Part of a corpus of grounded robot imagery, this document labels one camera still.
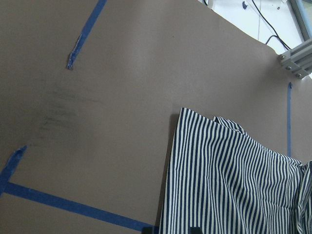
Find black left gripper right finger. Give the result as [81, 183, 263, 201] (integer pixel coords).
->
[189, 227, 201, 234]

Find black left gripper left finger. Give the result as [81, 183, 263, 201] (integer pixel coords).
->
[142, 226, 154, 234]

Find navy white striped polo shirt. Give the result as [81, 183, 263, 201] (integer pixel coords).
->
[159, 108, 312, 234]

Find aluminium frame post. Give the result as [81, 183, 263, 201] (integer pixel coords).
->
[280, 0, 312, 79]

